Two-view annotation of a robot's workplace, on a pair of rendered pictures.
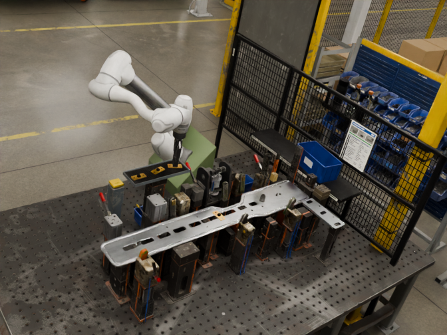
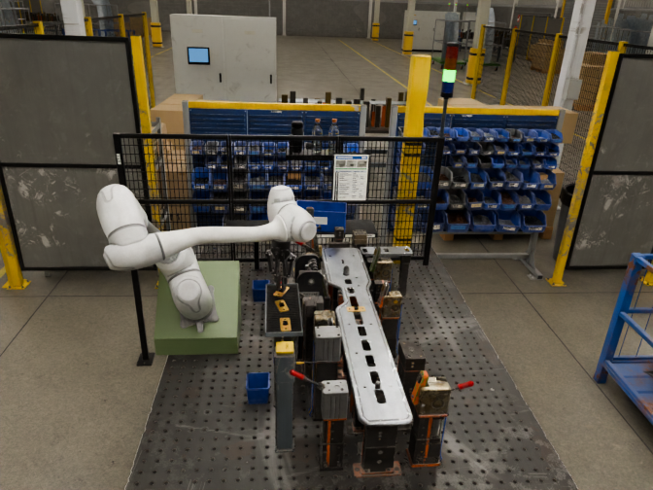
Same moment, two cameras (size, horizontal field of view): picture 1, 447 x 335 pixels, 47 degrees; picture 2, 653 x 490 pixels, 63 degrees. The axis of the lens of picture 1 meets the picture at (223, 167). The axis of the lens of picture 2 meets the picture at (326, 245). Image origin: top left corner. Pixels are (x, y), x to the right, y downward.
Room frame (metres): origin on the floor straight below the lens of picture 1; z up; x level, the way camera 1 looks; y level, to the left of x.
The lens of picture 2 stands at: (1.19, 1.68, 2.26)
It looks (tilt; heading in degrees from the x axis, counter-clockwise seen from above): 25 degrees down; 308
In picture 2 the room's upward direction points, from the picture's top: 2 degrees clockwise
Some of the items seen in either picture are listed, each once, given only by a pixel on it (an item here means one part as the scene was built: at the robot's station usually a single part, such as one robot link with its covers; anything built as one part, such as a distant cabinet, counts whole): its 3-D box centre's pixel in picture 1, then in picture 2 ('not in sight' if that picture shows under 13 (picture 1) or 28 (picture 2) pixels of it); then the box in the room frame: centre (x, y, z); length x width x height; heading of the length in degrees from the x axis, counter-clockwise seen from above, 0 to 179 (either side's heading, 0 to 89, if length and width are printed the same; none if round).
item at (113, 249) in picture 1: (216, 217); (358, 312); (2.31, -0.02, 1.00); 1.38 x 0.22 x 0.02; 134
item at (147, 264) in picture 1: (145, 288); (428, 421); (1.79, 0.26, 0.88); 0.15 x 0.11 x 0.36; 44
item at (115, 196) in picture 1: (113, 216); (284, 400); (2.23, 0.55, 0.92); 0.08 x 0.08 x 0.44; 44
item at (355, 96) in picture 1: (354, 98); (317, 135); (3.18, -0.76, 1.53); 0.06 x 0.06 x 0.20
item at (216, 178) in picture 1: (209, 199); (309, 309); (2.55, 0.04, 0.94); 0.18 x 0.13 x 0.49; 134
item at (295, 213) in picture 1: (287, 232); (381, 289); (2.47, -0.47, 0.87); 0.12 x 0.09 x 0.35; 44
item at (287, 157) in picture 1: (302, 162); (300, 228); (3.10, -0.54, 1.01); 0.90 x 0.22 x 0.03; 44
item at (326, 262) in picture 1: (329, 242); (403, 274); (2.49, -0.74, 0.84); 0.11 x 0.06 x 0.29; 44
